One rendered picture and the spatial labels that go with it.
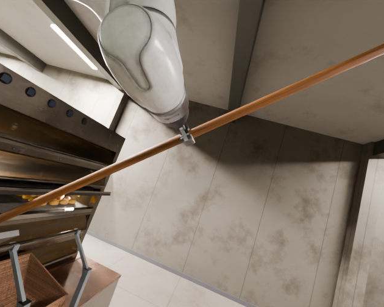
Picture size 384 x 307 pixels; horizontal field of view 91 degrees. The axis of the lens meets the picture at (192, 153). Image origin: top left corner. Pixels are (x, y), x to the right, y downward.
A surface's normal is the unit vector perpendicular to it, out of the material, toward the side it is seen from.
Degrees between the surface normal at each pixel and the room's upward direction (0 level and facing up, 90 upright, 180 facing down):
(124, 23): 90
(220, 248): 90
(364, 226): 90
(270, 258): 90
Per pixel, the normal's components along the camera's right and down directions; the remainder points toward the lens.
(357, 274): -0.14, -0.22
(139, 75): 0.11, 0.90
